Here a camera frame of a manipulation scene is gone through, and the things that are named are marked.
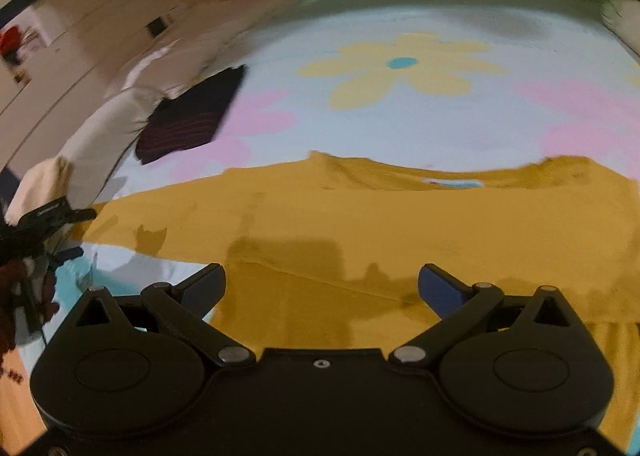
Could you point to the cream cloth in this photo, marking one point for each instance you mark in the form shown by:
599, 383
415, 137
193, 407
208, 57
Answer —
37, 188

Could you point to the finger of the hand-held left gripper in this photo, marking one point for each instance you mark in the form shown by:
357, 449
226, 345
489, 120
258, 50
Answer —
55, 216
65, 254

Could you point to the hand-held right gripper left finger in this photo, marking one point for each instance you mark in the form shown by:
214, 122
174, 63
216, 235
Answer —
206, 283

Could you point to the black wall socket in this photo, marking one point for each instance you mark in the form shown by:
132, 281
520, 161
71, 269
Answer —
156, 26

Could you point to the red object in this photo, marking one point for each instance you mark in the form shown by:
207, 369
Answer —
12, 40

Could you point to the yellow knit sweater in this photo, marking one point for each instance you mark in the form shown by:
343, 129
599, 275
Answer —
350, 221

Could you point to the white pillow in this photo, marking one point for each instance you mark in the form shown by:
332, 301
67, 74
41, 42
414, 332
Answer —
622, 23
135, 106

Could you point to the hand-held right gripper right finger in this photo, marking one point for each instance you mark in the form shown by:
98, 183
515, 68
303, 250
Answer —
437, 293

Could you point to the dark striped folded garment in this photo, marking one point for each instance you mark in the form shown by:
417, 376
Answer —
192, 116

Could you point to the floral printed blanket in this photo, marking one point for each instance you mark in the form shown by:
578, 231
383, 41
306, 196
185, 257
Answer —
400, 86

